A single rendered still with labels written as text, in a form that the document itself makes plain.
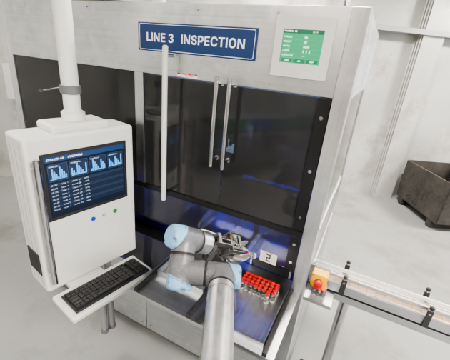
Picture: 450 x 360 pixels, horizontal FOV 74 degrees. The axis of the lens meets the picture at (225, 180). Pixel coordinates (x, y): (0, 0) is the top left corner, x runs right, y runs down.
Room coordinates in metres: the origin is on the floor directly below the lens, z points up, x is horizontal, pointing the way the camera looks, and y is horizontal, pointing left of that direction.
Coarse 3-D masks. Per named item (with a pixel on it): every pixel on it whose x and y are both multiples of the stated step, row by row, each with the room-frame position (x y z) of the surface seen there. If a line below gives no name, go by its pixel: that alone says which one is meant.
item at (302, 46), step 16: (288, 16) 1.24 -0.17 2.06; (304, 16) 1.21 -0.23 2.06; (320, 16) 1.19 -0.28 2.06; (288, 32) 1.23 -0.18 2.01; (304, 32) 1.21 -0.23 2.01; (320, 32) 1.18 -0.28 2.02; (288, 48) 1.23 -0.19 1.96; (304, 48) 1.20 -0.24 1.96; (320, 48) 1.18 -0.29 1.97; (272, 64) 1.25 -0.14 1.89; (288, 64) 1.23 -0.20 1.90; (304, 64) 1.20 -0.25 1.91; (320, 64) 1.18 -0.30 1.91; (320, 80) 1.17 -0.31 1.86
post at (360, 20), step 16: (352, 16) 1.16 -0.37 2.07; (368, 16) 1.14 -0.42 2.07; (352, 32) 1.15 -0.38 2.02; (352, 48) 1.15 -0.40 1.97; (352, 64) 1.14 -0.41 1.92; (352, 80) 1.14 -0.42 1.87; (336, 96) 1.15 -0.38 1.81; (336, 112) 1.15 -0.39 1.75; (336, 128) 1.14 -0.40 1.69; (336, 144) 1.14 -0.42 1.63; (320, 160) 1.16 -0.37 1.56; (320, 176) 1.15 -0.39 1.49; (320, 192) 1.14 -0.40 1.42; (320, 208) 1.14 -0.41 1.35; (320, 224) 1.17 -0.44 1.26; (304, 240) 1.15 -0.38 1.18; (304, 256) 1.15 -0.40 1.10; (304, 272) 1.14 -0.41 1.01; (304, 288) 1.16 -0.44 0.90; (288, 336) 1.14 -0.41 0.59; (288, 352) 1.13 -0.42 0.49
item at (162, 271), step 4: (196, 256) 1.35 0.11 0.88; (200, 256) 1.35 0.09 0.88; (216, 256) 1.37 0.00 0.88; (168, 260) 1.26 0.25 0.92; (212, 260) 1.33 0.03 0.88; (216, 260) 1.34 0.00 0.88; (220, 260) 1.34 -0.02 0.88; (164, 264) 1.22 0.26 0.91; (168, 264) 1.25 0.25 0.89; (160, 268) 1.19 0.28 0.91; (164, 268) 1.22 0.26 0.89; (168, 268) 1.23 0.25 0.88; (160, 272) 1.17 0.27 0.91; (164, 272) 1.16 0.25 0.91; (160, 276) 1.17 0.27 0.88; (164, 276) 1.16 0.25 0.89; (192, 288) 1.09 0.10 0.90; (196, 288) 1.08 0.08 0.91; (200, 288) 1.12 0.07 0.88; (204, 288) 1.08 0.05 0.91; (196, 292) 1.08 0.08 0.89; (200, 292) 1.07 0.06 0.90
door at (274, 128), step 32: (256, 96) 1.29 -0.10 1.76; (288, 96) 1.24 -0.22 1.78; (320, 96) 1.19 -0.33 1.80; (256, 128) 1.29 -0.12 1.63; (288, 128) 1.23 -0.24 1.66; (256, 160) 1.28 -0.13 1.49; (288, 160) 1.22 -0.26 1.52; (224, 192) 1.34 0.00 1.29; (256, 192) 1.27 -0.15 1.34; (288, 192) 1.21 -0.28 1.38; (288, 224) 1.20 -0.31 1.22
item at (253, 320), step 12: (240, 300) 1.06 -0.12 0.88; (252, 300) 1.07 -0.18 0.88; (276, 300) 1.08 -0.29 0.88; (240, 312) 0.99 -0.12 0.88; (252, 312) 1.00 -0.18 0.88; (264, 312) 1.01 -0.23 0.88; (276, 312) 1.01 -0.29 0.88; (240, 324) 0.93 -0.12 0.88; (252, 324) 0.93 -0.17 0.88; (264, 324) 0.94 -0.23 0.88; (240, 336) 0.86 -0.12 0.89; (252, 336) 0.87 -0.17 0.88; (264, 336) 0.88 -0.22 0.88
